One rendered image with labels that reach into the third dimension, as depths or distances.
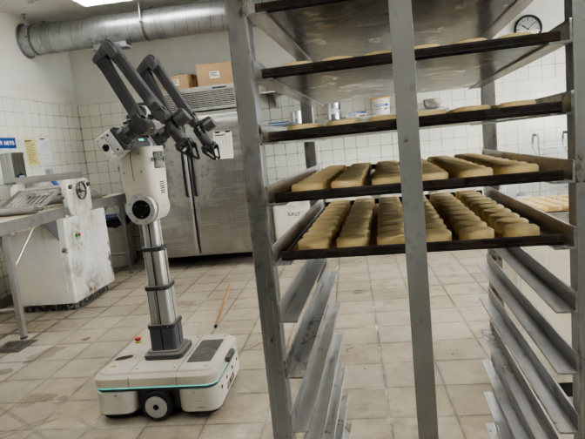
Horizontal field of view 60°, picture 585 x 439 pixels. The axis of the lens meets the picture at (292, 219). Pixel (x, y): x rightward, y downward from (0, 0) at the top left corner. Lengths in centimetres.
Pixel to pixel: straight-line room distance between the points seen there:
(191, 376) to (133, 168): 107
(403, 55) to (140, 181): 206
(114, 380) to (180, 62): 489
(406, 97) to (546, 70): 629
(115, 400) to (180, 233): 344
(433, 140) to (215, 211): 282
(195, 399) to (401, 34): 225
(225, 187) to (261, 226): 508
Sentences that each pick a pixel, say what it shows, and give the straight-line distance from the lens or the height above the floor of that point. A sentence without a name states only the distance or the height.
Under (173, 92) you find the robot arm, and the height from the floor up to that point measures 165.
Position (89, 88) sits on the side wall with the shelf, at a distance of 742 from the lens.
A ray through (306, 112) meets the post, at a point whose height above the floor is 138.
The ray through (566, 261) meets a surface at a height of 67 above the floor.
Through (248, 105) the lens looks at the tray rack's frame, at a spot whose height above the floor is 136.
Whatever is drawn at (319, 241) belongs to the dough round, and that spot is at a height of 115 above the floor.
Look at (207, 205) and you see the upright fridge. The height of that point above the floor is 73.
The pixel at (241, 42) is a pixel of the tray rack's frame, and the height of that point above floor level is 145.
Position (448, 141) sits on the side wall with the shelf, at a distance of 667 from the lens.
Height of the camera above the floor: 130
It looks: 8 degrees down
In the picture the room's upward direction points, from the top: 6 degrees counter-clockwise
